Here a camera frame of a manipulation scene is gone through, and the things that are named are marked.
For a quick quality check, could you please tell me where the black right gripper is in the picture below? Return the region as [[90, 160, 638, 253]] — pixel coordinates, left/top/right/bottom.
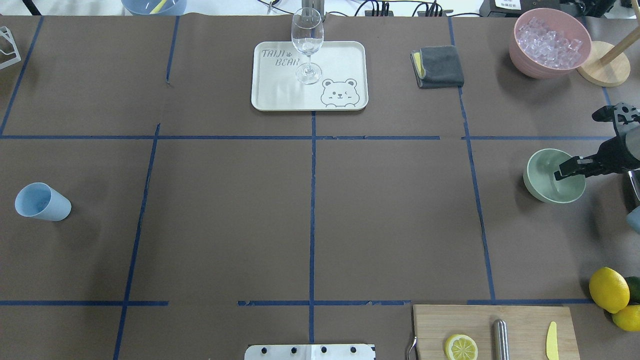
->
[[553, 102, 640, 181]]

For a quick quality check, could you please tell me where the green bowl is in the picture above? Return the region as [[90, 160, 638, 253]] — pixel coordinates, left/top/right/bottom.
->
[[523, 148, 586, 204]]

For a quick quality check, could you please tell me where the light blue cup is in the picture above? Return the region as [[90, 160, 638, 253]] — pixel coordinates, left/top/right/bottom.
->
[[14, 182, 72, 222]]

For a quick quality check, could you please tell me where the pink bowl of ice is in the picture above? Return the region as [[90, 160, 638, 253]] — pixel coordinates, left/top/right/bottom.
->
[[509, 7, 592, 79]]

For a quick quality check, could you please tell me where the blue bowl with fork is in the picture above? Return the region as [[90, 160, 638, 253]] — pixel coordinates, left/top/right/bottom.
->
[[121, 0, 188, 16]]

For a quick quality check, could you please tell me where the wooden stand round base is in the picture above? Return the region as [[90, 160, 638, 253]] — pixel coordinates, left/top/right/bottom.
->
[[577, 27, 640, 87]]

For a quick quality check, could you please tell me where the green lime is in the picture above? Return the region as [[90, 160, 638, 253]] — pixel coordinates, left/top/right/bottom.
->
[[624, 276, 640, 305]]

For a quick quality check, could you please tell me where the yellow lemon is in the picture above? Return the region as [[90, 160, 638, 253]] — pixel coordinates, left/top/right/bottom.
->
[[589, 266, 630, 314], [611, 304, 640, 332]]

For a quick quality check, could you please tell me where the grey folded cloth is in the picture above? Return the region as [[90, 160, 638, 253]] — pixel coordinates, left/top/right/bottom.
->
[[410, 45, 465, 89]]

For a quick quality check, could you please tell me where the wooden cutting board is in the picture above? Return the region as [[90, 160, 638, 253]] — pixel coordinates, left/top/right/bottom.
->
[[413, 304, 581, 360]]

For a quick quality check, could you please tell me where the steel muddler black cap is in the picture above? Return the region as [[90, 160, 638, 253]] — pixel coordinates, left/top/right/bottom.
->
[[493, 319, 510, 360]]

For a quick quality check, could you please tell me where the yellow plastic knife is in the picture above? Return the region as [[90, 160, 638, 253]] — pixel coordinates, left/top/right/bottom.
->
[[545, 321, 560, 360]]

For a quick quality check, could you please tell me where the lemon half slice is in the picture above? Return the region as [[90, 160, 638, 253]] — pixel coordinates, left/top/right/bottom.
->
[[443, 333, 479, 360]]

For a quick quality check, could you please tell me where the cream bear tray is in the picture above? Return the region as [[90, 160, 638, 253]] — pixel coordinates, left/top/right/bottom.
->
[[251, 41, 369, 112]]

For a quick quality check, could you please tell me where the clear wine glass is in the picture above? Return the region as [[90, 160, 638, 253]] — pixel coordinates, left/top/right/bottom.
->
[[291, 7, 325, 85]]

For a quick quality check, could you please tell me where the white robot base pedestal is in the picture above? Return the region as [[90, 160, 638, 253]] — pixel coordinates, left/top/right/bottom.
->
[[244, 343, 377, 360]]

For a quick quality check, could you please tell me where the white wire cup rack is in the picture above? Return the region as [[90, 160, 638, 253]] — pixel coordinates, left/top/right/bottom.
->
[[0, 26, 22, 70]]

